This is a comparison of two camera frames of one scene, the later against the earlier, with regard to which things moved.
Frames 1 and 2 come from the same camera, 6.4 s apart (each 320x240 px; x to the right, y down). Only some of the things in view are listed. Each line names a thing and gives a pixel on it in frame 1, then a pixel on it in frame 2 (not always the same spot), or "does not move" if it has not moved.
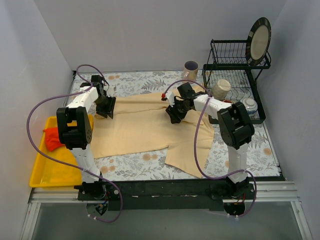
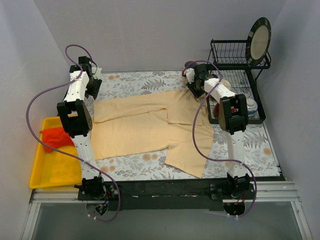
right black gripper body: [174, 113] to [194, 88]
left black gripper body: [107, 106] to [94, 87]
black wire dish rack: [229, 77] does not move
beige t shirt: [141, 123] does not move
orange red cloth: [52, 138] does not move
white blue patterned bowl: [251, 105] does not move
